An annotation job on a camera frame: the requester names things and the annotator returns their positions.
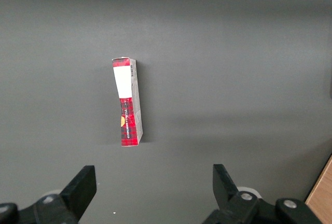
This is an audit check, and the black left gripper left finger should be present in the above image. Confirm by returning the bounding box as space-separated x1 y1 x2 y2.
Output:
0 165 98 224

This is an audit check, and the red plaid cardboard box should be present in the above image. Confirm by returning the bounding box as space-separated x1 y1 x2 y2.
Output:
112 57 144 147

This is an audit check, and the light wooden board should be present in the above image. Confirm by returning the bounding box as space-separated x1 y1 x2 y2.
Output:
305 153 332 224

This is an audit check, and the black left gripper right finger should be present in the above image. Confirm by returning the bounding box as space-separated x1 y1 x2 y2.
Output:
201 164 323 224

